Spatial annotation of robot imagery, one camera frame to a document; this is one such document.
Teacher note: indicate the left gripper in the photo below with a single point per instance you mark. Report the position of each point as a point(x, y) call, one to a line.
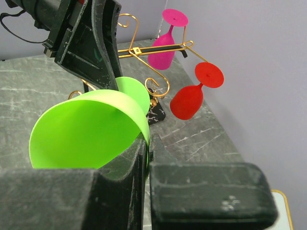
point(82, 36)

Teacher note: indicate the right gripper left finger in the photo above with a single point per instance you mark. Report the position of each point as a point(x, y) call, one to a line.
point(109, 198)

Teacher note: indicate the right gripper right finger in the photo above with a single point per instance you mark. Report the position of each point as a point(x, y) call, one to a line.
point(207, 196)

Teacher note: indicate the green plastic wine glass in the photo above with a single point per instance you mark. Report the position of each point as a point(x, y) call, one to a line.
point(91, 129)

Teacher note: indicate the pink plastic wine glass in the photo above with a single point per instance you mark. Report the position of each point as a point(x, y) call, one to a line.
point(162, 61)

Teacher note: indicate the red plastic wine glass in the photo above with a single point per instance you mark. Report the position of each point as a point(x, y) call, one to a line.
point(188, 100)

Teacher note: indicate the gold wine glass rack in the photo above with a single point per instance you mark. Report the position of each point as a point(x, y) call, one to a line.
point(142, 55)

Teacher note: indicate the gold framed whiteboard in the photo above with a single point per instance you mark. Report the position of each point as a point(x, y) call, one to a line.
point(284, 220)

